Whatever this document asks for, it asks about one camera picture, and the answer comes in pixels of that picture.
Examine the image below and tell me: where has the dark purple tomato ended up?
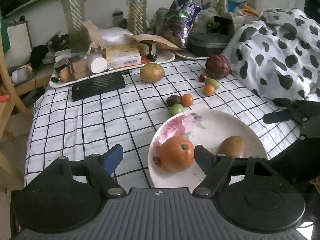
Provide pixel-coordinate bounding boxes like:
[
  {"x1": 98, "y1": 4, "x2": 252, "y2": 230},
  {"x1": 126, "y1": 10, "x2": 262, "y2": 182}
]
[{"x1": 166, "y1": 95, "x2": 182, "y2": 107}]

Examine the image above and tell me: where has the right hand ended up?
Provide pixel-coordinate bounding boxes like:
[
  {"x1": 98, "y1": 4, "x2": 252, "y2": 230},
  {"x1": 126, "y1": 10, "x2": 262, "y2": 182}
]
[{"x1": 309, "y1": 176, "x2": 320, "y2": 193}]

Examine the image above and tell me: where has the yellow white box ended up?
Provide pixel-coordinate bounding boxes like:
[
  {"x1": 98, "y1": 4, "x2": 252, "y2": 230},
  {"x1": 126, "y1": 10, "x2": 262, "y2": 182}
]
[{"x1": 105, "y1": 44, "x2": 142, "y2": 69}]

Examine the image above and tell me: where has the woven plant vase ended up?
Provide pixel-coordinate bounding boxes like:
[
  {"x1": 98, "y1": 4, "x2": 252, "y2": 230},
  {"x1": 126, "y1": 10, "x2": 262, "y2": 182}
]
[
  {"x1": 126, "y1": 0, "x2": 148, "y2": 35},
  {"x1": 60, "y1": 0, "x2": 89, "y2": 53}
]

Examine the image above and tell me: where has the green tomato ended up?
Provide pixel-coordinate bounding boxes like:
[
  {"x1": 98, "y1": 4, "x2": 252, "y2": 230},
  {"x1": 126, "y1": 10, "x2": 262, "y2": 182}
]
[
  {"x1": 170, "y1": 103, "x2": 184, "y2": 116},
  {"x1": 205, "y1": 77, "x2": 220, "y2": 90}
]

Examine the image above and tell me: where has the purple snack bag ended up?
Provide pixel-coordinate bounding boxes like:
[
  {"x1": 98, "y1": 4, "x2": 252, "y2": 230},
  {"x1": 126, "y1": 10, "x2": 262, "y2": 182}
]
[{"x1": 159, "y1": 0, "x2": 201, "y2": 49}]

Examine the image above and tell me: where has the round yellow-brown fruit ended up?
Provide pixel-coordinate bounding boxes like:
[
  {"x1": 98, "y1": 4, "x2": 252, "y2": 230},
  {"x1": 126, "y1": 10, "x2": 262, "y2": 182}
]
[{"x1": 139, "y1": 63, "x2": 165, "y2": 83}]

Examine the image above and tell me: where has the black grid tablecloth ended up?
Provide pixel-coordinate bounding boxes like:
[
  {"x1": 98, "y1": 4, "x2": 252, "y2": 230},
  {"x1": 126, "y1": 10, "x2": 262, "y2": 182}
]
[{"x1": 25, "y1": 61, "x2": 299, "y2": 188}]

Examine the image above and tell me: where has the white tray left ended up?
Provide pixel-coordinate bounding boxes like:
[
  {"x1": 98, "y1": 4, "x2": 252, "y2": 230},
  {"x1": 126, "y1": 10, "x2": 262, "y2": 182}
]
[{"x1": 49, "y1": 49, "x2": 176, "y2": 88}]

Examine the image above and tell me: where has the white tray right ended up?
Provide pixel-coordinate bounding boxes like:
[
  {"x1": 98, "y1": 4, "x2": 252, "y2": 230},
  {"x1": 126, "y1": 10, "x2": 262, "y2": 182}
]
[{"x1": 172, "y1": 49, "x2": 208, "y2": 60}]

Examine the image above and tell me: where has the small dark red tomato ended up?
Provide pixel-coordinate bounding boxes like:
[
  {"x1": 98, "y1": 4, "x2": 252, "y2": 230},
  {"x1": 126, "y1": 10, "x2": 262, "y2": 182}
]
[{"x1": 199, "y1": 74, "x2": 207, "y2": 83}]

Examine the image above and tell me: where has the orange tomato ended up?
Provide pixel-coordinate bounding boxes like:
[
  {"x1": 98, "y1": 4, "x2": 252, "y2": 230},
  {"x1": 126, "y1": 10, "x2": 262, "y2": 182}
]
[
  {"x1": 181, "y1": 94, "x2": 194, "y2": 107},
  {"x1": 203, "y1": 84, "x2": 215, "y2": 96}
]

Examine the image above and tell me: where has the white cylinder container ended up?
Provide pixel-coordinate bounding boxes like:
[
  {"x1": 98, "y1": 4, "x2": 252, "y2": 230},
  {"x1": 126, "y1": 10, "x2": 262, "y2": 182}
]
[{"x1": 87, "y1": 54, "x2": 108, "y2": 74}]

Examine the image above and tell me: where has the crumpled brown paper bag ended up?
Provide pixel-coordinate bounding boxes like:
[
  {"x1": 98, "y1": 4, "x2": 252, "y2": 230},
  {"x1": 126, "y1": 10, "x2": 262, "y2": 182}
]
[{"x1": 81, "y1": 20, "x2": 106, "y2": 50}]

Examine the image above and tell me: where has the cow print blanket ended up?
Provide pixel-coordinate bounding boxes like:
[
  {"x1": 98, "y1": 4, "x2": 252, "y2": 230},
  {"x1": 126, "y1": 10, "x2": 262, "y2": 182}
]
[{"x1": 222, "y1": 9, "x2": 319, "y2": 102}]

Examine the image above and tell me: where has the wooden chair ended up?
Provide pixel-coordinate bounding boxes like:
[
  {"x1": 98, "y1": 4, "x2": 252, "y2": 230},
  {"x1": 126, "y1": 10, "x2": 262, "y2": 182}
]
[{"x1": 1, "y1": 38, "x2": 33, "y2": 141}]

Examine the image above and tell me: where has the white tray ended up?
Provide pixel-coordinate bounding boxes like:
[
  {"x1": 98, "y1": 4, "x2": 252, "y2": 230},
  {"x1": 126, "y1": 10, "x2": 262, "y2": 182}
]
[
  {"x1": 172, "y1": 49, "x2": 208, "y2": 60},
  {"x1": 49, "y1": 49, "x2": 176, "y2": 88}
]

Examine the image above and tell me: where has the white floral plate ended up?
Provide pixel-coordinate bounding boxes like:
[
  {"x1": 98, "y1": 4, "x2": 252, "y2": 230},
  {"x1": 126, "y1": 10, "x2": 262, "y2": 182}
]
[{"x1": 148, "y1": 109, "x2": 267, "y2": 192}]

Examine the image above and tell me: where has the brown paper envelope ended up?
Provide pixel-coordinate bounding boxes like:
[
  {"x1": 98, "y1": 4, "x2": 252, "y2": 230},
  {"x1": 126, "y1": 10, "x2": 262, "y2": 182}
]
[{"x1": 125, "y1": 34, "x2": 180, "y2": 50}]

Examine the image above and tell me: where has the left woven plant vase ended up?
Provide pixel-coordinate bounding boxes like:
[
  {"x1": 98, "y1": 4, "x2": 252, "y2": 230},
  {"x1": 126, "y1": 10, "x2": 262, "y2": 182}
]
[{"x1": 60, "y1": 0, "x2": 89, "y2": 53}]

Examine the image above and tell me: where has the right woven plant vase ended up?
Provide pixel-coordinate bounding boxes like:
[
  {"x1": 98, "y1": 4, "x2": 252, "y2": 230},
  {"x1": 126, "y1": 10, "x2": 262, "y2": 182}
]
[{"x1": 126, "y1": 0, "x2": 148, "y2": 35}]

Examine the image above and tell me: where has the small brown cardboard box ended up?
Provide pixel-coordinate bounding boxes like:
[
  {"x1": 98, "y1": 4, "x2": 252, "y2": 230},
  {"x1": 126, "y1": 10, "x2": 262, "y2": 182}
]
[{"x1": 69, "y1": 59, "x2": 88, "y2": 81}]

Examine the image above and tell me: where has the black zip case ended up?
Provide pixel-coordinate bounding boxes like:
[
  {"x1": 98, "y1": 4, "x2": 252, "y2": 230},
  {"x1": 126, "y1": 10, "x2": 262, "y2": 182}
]
[{"x1": 186, "y1": 33, "x2": 232, "y2": 57}]

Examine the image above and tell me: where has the large orange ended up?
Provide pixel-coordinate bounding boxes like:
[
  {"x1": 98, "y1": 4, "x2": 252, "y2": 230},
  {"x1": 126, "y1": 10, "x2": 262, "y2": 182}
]
[{"x1": 159, "y1": 135, "x2": 195, "y2": 172}]

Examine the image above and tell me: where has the brown mango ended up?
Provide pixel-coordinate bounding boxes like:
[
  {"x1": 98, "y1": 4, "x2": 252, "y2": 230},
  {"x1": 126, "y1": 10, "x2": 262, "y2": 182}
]
[{"x1": 217, "y1": 135, "x2": 246, "y2": 159}]

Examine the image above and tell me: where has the purple-red dragon fruit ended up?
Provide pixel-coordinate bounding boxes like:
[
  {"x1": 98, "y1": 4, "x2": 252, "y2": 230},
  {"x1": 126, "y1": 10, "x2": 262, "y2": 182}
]
[{"x1": 205, "y1": 54, "x2": 231, "y2": 79}]

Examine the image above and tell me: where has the black ribbed device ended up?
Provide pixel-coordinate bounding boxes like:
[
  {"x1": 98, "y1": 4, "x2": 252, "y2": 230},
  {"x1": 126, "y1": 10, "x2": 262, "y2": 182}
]
[{"x1": 71, "y1": 73, "x2": 125, "y2": 101}]

